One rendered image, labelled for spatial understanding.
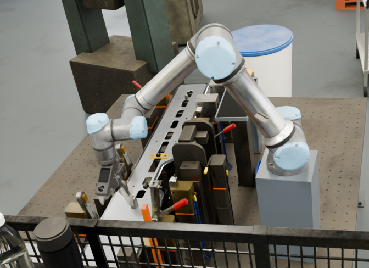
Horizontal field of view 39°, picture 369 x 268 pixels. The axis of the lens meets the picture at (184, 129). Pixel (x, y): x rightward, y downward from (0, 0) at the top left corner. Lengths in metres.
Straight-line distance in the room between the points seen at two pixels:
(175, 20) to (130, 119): 4.32
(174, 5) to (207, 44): 4.41
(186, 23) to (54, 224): 5.03
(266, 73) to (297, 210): 2.19
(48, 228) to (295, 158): 0.91
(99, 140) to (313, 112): 1.64
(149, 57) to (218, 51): 2.90
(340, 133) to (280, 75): 1.34
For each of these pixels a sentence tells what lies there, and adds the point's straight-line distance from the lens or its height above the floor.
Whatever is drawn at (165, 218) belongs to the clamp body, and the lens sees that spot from 1.87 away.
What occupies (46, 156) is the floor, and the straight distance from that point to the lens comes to 4.57.
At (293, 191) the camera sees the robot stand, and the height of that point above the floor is 1.05.
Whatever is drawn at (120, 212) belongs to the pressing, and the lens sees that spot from 2.03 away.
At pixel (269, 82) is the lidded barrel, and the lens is 4.07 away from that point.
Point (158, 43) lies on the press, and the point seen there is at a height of 0.70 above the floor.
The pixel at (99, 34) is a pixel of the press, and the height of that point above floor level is 0.68.
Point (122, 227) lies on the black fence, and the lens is 1.10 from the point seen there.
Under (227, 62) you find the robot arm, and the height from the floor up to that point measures 1.63.
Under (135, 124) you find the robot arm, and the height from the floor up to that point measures 1.43.
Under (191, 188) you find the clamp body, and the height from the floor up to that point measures 1.06.
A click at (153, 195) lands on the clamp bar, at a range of 1.77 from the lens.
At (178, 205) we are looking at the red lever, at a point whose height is 1.13.
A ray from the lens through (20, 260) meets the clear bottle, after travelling 1.15.
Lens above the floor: 2.24
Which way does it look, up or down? 31 degrees down
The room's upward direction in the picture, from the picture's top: 11 degrees counter-clockwise
